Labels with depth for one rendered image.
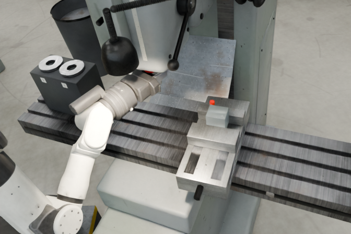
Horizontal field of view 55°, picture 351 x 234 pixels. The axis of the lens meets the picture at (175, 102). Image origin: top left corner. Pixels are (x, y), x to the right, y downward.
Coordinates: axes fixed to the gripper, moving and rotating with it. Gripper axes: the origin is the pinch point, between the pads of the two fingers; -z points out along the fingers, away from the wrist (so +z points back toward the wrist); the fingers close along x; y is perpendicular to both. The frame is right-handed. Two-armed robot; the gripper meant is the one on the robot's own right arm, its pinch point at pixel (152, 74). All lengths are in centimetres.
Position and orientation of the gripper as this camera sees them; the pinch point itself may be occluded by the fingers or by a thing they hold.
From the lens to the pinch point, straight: 102.3
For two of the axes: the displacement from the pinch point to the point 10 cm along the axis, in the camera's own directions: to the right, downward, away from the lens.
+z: -6.5, 5.7, -5.0
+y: 1.1, 7.3, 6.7
